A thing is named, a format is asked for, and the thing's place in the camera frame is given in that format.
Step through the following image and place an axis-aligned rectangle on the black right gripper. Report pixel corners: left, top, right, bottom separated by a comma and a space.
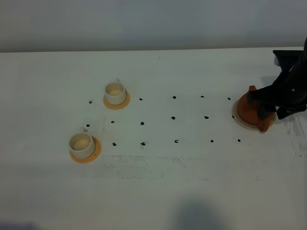
247, 42, 307, 120

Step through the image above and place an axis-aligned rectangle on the brown clay teapot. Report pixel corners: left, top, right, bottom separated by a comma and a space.
232, 85, 276, 133

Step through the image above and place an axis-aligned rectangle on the cream round teapot coaster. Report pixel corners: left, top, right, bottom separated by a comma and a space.
232, 98, 267, 132

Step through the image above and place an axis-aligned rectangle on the far orange coaster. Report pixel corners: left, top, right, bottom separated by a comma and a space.
103, 92, 130, 110

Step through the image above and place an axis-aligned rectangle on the orange coaster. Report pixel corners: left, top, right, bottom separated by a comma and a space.
103, 92, 130, 110
70, 136, 102, 163

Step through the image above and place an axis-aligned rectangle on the far white teacup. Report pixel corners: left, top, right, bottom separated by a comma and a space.
105, 79, 127, 105

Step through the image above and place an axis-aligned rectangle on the white teacup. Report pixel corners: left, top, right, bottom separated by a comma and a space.
69, 127, 95, 159
105, 79, 127, 105

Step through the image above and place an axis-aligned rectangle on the near orange coaster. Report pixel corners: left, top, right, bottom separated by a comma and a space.
70, 136, 102, 163

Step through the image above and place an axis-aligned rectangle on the near white teacup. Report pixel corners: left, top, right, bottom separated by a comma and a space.
69, 127, 95, 159

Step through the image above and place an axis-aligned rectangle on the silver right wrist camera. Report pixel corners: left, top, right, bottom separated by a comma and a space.
273, 50, 303, 71

